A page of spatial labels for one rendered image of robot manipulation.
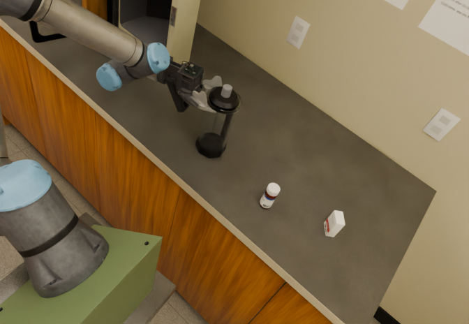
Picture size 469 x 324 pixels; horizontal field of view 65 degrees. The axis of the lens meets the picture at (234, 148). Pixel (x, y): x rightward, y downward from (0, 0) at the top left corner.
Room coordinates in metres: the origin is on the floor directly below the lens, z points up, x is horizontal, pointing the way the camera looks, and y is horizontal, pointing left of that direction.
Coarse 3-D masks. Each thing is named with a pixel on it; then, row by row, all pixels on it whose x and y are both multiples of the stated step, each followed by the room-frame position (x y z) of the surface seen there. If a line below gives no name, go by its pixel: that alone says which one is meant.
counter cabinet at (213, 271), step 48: (0, 48) 1.18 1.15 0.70; (0, 96) 1.25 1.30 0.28; (48, 96) 1.03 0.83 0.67; (48, 144) 1.07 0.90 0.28; (96, 144) 0.90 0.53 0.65; (96, 192) 0.91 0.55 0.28; (144, 192) 0.78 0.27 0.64; (192, 240) 0.67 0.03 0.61; (240, 240) 0.60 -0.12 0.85; (192, 288) 0.63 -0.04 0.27; (240, 288) 0.56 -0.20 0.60; (288, 288) 0.52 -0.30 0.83
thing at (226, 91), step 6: (228, 84) 0.85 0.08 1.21; (216, 90) 0.85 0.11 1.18; (222, 90) 0.84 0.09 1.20; (228, 90) 0.83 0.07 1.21; (210, 96) 0.82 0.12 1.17; (216, 96) 0.82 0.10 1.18; (222, 96) 0.83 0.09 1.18; (228, 96) 0.84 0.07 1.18; (234, 96) 0.85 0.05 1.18; (216, 102) 0.81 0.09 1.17; (222, 102) 0.81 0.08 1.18; (228, 102) 0.82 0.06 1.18; (234, 102) 0.83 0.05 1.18; (228, 108) 0.80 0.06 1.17
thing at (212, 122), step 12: (240, 96) 0.88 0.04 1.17; (216, 108) 0.79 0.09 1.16; (204, 120) 0.82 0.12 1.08; (216, 120) 0.80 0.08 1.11; (228, 120) 0.81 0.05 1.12; (204, 132) 0.81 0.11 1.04; (216, 132) 0.80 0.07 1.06; (228, 132) 0.83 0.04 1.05; (204, 144) 0.80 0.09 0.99; (216, 144) 0.80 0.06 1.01
